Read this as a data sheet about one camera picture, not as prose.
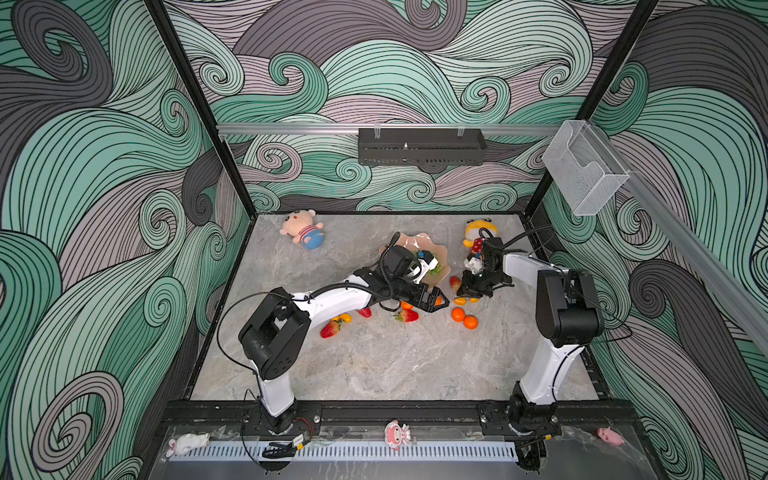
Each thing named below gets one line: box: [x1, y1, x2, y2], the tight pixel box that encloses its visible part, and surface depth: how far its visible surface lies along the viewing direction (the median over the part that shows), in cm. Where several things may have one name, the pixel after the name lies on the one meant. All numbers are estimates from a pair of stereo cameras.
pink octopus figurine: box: [384, 420, 411, 451], surface depth 70 cm
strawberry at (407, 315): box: [393, 308, 419, 322], surface depth 92 cm
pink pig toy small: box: [597, 426, 624, 446], surface depth 71 cm
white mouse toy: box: [166, 433, 210, 457], surface depth 70 cm
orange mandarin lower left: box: [452, 307, 465, 322], surface depth 92 cm
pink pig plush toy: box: [280, 209, 325, 251], surface depth 109 cm
